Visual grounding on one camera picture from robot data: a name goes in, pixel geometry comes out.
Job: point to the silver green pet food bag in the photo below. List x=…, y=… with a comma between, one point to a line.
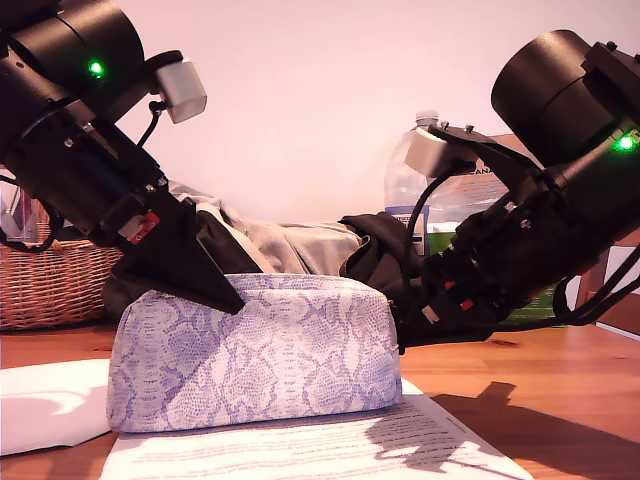
x=475, y=192

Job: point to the purple snakeskin zip bag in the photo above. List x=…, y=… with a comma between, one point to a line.
x=275, y=360

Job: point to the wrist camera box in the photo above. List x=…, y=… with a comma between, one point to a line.
x=427, y=152
x=182, y=92

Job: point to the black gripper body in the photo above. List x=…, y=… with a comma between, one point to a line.
x=525, y=240
x=85, y=175

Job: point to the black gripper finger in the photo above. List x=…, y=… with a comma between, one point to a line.
x=450, y=290
x=460, y=327
x=175, y=260

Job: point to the large clear water bottle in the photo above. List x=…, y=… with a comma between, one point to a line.
x=400, y=185

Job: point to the black and grey hoodie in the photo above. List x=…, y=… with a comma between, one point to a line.
x=300, y=250

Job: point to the blank white paper sheet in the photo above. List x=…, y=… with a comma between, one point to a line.
x=45, y=380

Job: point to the printed paper sheet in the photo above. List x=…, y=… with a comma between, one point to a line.
x=250, y=450

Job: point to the wooden chair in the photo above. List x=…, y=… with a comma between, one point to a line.
x=630, y=322

